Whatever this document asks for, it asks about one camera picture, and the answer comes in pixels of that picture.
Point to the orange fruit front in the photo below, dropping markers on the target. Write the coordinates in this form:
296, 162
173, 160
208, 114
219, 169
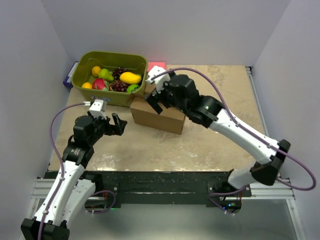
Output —
87, 85

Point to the olive green plastic bin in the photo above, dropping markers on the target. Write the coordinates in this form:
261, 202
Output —
109, 60

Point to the small folded cardboard box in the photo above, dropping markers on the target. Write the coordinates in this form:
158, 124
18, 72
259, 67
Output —
149, 88

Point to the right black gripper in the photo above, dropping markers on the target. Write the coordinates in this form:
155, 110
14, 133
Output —
161, 95

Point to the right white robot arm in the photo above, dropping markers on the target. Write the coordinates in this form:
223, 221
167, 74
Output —
180, 92

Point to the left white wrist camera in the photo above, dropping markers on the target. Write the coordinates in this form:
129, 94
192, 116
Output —
96, 108

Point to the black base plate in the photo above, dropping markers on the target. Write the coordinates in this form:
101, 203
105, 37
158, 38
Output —
116, 188

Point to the purple grapes back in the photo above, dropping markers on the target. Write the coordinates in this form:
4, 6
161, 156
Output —
117, 72

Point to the orange fruit back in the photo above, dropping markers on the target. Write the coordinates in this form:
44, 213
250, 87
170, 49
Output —
95, 71

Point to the purple grapes front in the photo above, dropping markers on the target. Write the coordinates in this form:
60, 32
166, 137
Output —
119, 86

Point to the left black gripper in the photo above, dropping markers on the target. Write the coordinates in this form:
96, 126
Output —
117, 129

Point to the purple grapes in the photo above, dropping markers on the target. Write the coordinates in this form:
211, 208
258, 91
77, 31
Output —
119, 86
117, 72

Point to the orange fruit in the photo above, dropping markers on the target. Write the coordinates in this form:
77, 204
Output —
95, 71
87, 85

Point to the green pear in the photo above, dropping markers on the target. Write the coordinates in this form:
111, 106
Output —
105, 75

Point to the yellow mango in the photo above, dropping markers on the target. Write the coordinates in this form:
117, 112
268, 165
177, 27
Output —
130, 78

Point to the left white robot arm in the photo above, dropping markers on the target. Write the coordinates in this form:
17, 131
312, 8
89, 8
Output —
77, 154

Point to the pink sticky note pad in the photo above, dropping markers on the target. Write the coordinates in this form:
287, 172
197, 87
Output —
151, 64

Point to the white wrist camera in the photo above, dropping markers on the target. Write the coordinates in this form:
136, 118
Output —
154, 76
96, 108

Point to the purple rectangular box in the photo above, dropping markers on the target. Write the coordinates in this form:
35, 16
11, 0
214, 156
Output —
67, 82

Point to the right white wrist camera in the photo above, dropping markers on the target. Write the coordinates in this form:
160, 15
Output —
154, 76

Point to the large cardboard box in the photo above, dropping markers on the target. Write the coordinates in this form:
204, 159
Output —
170, 120

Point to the green round fruit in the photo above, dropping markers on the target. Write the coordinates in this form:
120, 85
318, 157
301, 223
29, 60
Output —
131, 88

